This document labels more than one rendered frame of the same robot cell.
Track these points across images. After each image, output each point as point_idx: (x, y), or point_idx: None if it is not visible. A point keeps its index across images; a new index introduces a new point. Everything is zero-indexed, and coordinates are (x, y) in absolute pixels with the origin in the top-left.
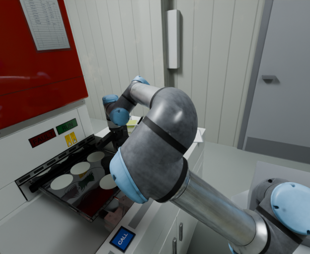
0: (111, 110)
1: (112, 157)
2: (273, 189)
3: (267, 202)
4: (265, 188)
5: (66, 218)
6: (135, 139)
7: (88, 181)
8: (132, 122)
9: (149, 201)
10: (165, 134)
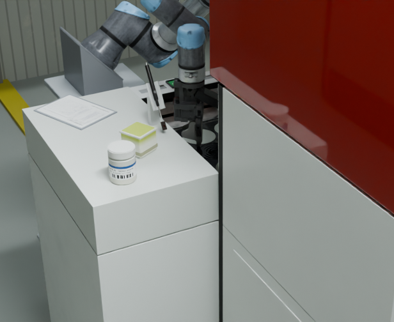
0: (204, 23)
1: (206, 154)
2: (129, 18)
3: (140, 23)
4: (110, 42)
5: None
6: None
7: None
8: (137, 126)
9: (206, 78)
10: None
